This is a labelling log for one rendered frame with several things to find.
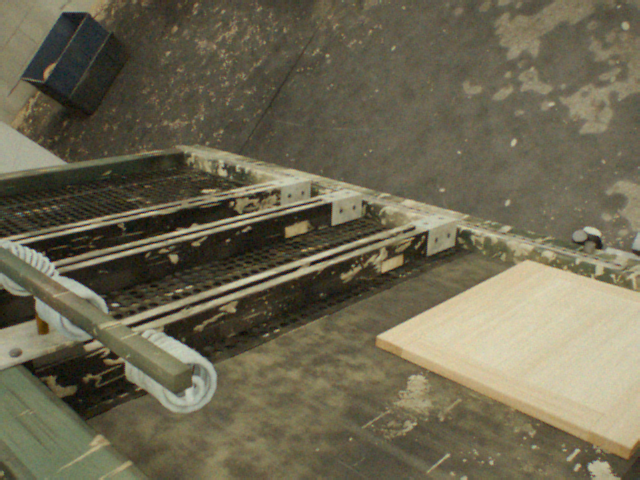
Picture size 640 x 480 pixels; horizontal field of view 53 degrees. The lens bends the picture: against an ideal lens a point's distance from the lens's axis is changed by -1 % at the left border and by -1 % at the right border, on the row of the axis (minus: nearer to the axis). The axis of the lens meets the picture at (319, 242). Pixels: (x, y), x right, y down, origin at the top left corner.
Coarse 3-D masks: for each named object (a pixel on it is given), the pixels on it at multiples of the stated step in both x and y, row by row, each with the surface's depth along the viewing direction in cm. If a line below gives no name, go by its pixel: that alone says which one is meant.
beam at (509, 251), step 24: (216, 168) 228; (240, 168) 219; (288, 168) 219; (312, 192) 198; (384, 216) 181; (408, 216) 175; (456, 216) 174; (456, 240) 166; (480, 240) 161; (504, 240) 157; (552, 240) 158; (552, 264) 149; (576, 264) 145
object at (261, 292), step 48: (384, 240) 149; (432, 240) 157; (240, 288) 120; (288, 288) 124; (336, 288) 135; (0, 336) 91; (48, 336) 91; (192, 336) 109; (48, 384) 92; (96, 384) 97
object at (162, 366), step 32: (0, 256) 78; (32, 288) 72; (64, 288) 70; (64, 320) 78; (96, 320) 63; (128, 352) 59; (160, 352) 58; (192, 352) 69; (160, 384) 56; (192, 384) 56
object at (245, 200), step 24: (240, 192) 181; (264, 192) 184; (288, 192) 191; (120, 216) 156; (144, 216) 157; (168, 216) 162; (192, 216) 168; (216, 216) 173; (0, 240) 138; (24, 240) 138; (48, 240) 140; (72, 240) 145; (96, 240) 149; (120, 240) 154
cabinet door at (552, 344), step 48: (480, 288) 136; (528, 288) 138; (576, 288) 138; (624, 288) 138; (384, 336) 114; (432, 336) 115; (480, 336) 116; (528, 336) 117; (576, 336) 117; (624, 336) 118; (480, 384) 101; (528, 384) 101; (576, 384) 102; (624, 384) 102; (576, 432) 91; (624, 432) 90
